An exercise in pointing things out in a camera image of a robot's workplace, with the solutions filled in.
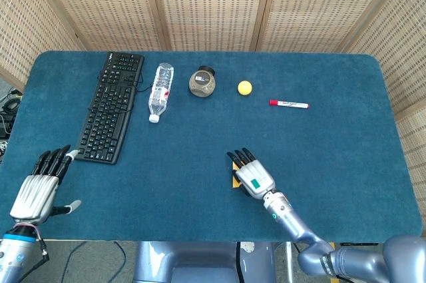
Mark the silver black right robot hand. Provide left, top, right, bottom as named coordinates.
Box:
left=226, top=147, right=277, bottom=200

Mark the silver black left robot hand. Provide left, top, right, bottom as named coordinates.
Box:
left=9, top=144, right=82, bottom=230

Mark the yellow black object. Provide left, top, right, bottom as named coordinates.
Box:
left=231, top=160, right=244, bottom=189

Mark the blue felt table cover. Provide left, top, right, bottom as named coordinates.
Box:
left=0, top=50, right=423, bottom=242

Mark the red capped whiteboard marker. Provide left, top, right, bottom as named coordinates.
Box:
left=268, top=99, right=311, bottom=110

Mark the blue grey robot torso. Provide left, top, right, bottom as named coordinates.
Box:
left=132, top=240, right=278, bottom=283

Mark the black computer keyboard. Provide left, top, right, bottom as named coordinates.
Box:
left=75, top=51, right=145, bottom=166

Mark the round glass jar with grains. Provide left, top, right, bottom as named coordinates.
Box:
left=188, top=65, right=217, bottom=97

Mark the clear plastic water bottle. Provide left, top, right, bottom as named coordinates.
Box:
left=148, top=62, right=175, bottom=124

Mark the woven bamboo screen panel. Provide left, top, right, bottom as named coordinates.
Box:
left=28, top=0, right=170, bottom=53
left=148, top=0, right=277, bottom=53
left=395, top=106, right=426, bottom=230
left=254, top=0, right=409, bottom=53
left=0, top=0, right=86, bottom=93
left=342, top=0, right=426, bottom=121

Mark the black cable bundle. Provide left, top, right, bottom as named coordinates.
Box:
left=0, top=87, right=23, bottom=141

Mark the black floor cable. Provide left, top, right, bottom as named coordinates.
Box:
left=61, top=241, right=127, bottom=283

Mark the black keyboard cable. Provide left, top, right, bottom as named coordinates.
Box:
left=88, top=75, right=154, bottom=115

